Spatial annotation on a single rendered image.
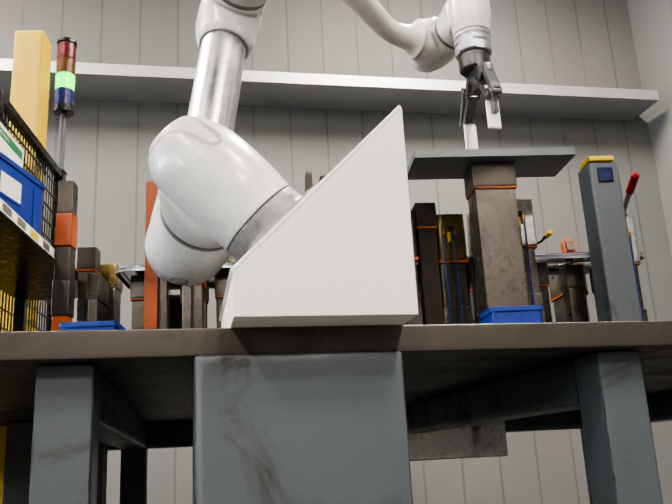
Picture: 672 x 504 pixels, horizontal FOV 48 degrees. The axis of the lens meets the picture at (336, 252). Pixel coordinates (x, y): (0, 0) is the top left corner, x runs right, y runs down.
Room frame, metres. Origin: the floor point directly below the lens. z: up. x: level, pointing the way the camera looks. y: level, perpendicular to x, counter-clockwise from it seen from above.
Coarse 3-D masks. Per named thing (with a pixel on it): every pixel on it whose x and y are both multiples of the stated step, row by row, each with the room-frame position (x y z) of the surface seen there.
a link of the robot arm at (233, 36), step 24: (216, 0) 1.46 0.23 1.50; (216, 24) 1.46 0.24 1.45; (240, 24) 1.48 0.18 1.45; (216, 48) 1.45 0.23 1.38; (240, 48) 1.49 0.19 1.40; (216, 72) 1.43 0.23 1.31; (240, 72) 1.48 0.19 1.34; (192, 96) 1.44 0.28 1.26; (216, 96) 1.42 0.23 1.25; (216, 120) 1.40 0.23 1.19; (168, 240) 1.28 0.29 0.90; (168, 264) 1.34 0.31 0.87; (192, 264) 1.32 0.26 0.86; (216, 264) 1.35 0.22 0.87
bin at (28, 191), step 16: (0, 160) 1.45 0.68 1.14; (0, 176) 1.45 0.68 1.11; (16, 176) 1.51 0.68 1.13; (32, 176) 1.58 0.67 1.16; (0, 192) 1.45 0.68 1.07; (16, 192) 1.52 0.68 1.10; (32, 192) 1.59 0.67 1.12; (16, 208) 1.52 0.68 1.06; (32, 208) 1.59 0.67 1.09; (32, 224) 1.59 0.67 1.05
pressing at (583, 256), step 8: (536, 256) 1.90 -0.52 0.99; (544, 256) 1.90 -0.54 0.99; (552, 256) 1.90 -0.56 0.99; (560, 256) 1.90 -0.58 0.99; (568, 256) 1.91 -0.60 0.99; (576, 256) 1.91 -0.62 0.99; (584, 256) 1.91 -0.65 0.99; (640, 256) 1.96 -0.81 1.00; (224, 264) 1.82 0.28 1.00; (232, 264) 1.83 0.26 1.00; (416, 264) 1.93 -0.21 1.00; (552, 264) 2.02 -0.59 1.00; (560, 264) 2.02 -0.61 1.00; (584, 264) 2.02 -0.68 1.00; (120, 272) 1.85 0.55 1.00; (128, 272) 1.86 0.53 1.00; (136, 272) 1.87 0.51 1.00; (144, 272) 1.87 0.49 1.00; (552, 272) 2.09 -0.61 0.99; (584, 272) 2.10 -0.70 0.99; (128, 280) 1.93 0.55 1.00; (128, 288) 1.99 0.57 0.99; (176, 288) 2.03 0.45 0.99
